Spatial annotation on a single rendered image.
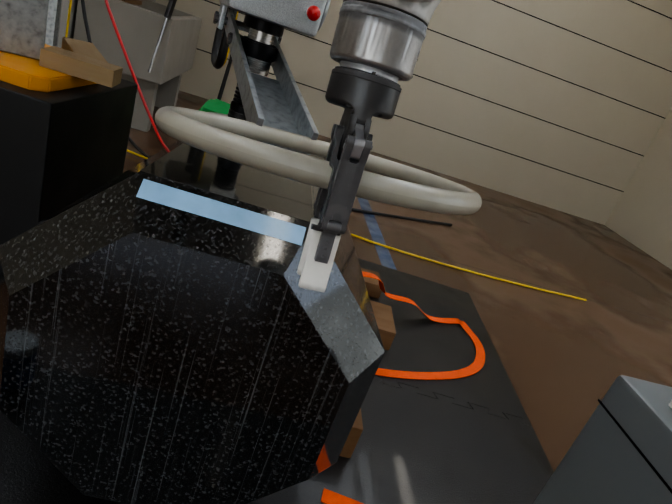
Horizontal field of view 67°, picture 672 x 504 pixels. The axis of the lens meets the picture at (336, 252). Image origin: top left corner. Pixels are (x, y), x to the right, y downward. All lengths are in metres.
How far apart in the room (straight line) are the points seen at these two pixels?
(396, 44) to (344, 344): 0.65
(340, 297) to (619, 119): 6.64
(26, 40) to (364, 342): 1.33
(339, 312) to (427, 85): 5.53
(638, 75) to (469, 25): 2.21
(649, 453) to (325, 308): 0.56
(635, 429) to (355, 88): 0.65
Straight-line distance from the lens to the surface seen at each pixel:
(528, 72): 6.79
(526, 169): 7.06
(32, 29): 1.84
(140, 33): 4.09
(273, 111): 1.15
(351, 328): 1.04
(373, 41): 0.52
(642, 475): 0.91
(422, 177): 0.93
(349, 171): 0.51
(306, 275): 0.56
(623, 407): 0.94
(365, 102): 0.53
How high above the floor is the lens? 1.13
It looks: 22 degrees down
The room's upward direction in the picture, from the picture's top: 20 degrees clockwise
